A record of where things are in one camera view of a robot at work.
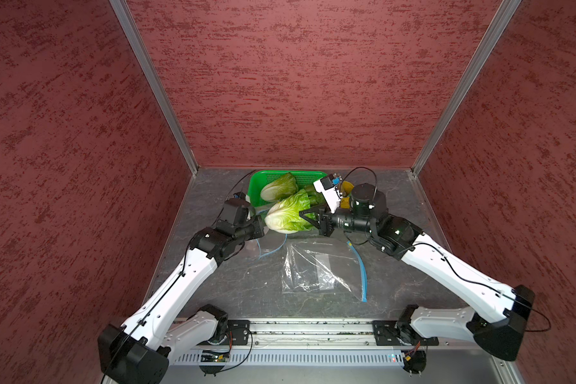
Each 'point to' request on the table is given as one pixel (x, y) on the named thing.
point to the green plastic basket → (261, 178)
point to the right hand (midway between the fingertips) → (301, 220)
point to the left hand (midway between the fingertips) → (260, 228)
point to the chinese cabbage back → (279, 188)
